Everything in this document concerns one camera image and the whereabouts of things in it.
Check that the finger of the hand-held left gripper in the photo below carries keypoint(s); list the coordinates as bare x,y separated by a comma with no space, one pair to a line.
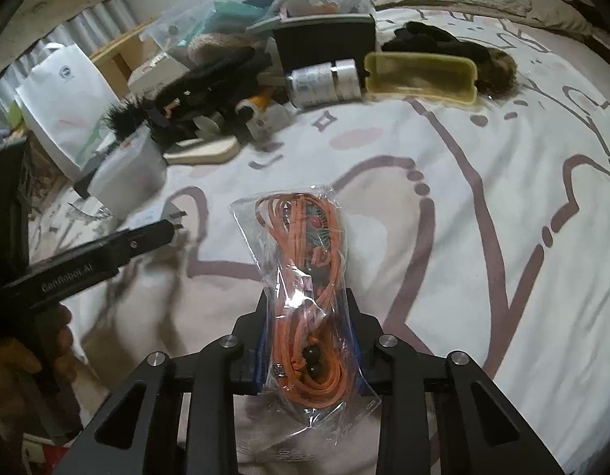
151,240

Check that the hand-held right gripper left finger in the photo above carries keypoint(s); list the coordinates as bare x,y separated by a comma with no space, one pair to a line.
259,366

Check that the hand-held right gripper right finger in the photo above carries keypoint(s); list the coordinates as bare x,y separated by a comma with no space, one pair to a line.
369,356

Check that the white charger plug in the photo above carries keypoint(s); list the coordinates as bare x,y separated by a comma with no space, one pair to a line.
169,212

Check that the clear plastic container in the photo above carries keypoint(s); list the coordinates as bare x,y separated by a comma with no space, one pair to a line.
186,15

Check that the yellow glasses case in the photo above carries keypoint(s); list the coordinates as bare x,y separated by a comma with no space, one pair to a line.
418,79

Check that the person's left hand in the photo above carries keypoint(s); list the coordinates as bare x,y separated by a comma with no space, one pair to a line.
63,341

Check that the white plastic pouch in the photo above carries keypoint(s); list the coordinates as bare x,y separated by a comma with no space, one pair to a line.
127,173

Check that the beige wooden paddle brush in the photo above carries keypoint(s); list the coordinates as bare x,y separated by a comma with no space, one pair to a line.
211,152

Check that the white paper bag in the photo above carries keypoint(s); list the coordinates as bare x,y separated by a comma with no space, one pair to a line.
62,104

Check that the small white bottle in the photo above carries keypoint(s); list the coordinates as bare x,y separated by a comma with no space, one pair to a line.
265,118

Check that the black furry headband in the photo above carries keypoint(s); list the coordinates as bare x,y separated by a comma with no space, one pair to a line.
211,79

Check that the wooden bedside shelf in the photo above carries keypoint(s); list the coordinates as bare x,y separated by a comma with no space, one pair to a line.
112,59

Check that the beige fuzzy headband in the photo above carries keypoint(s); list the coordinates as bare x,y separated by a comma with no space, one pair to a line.
216,47

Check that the silver cosmetic tube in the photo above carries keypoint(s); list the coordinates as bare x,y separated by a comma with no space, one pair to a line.
310,86

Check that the grey curtain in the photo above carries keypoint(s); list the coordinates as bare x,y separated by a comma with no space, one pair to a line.
87,15

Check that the teal packet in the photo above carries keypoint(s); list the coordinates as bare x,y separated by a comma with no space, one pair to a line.
236,10

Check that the black box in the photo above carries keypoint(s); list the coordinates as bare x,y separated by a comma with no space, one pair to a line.
325,47

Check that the brown fur pompom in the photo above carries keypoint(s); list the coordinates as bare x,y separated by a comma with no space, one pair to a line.
498,72

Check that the black fabric item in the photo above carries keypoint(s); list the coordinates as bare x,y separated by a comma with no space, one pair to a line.
433,39

